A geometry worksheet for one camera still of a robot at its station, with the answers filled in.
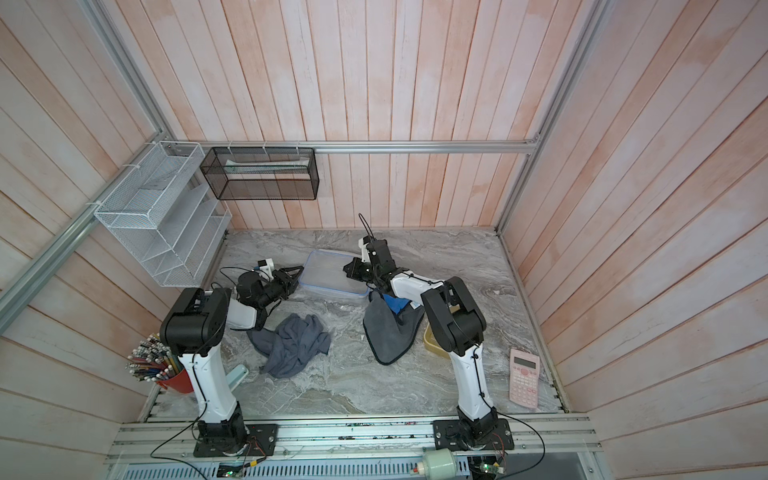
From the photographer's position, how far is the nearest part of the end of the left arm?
2.63ft

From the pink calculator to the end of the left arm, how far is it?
0.72 metres

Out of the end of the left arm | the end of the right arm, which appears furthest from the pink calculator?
the end of the left arm

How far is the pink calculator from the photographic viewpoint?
812mm

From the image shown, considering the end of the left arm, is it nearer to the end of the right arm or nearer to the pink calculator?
the end of the right arm
